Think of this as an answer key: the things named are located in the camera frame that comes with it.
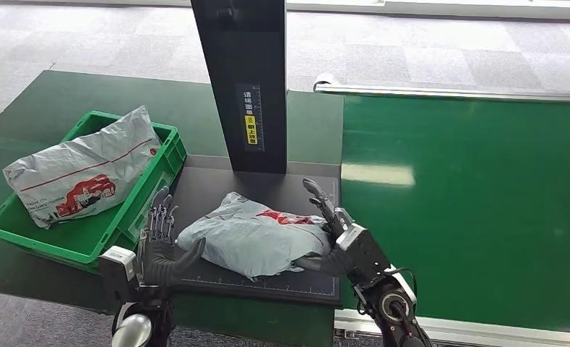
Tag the grey package red building print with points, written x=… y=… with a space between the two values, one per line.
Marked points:
x=83 y=172

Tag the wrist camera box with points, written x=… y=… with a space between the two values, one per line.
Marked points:
x=366 y=254
x=117 y=268

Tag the silver conveyor side rail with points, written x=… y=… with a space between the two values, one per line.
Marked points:
x=481 y=335
x=457 y=92

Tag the green plastic crate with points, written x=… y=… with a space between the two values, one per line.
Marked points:
x=83 y=239

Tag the yellow warning label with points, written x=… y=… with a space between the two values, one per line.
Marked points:
x=250 y=130

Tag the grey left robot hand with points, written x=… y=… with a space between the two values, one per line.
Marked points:
x=162 y=263

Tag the green conveyor belt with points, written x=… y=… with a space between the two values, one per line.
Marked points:
x=481 y=206

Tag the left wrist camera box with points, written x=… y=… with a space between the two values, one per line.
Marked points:
x=117 y=268

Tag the black inbound scanning machine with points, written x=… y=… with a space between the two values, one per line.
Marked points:
x=256 y=72

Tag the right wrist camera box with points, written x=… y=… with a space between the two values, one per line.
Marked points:
x=366 y=254

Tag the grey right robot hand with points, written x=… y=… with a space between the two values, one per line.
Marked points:
x=337 y=222

